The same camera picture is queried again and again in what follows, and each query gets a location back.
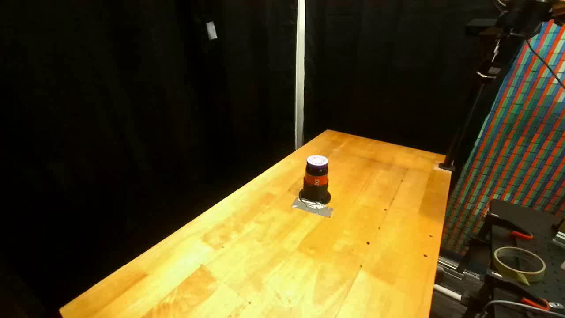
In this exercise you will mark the black equipment cart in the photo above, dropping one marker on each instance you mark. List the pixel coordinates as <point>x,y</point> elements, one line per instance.
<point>517,218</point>

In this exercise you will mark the black camera tripod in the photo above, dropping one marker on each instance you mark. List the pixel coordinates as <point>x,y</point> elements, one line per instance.
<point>469,115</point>

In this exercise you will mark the grey square base plate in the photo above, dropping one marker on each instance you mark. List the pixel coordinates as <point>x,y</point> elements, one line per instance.
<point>303,207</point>

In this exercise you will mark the brown upturned cup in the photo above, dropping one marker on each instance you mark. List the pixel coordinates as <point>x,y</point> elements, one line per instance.
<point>316,189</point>

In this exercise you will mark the masking tape roll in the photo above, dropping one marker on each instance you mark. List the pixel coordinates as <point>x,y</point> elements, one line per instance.
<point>531,272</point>

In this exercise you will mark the colourful striped cloth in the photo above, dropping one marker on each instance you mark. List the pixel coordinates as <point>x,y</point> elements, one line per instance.
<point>517,147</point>

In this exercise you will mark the small white tag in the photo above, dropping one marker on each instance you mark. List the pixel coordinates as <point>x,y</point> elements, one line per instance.
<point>210,30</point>

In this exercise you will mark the white vertical pole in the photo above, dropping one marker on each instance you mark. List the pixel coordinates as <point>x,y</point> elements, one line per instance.
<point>298,71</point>

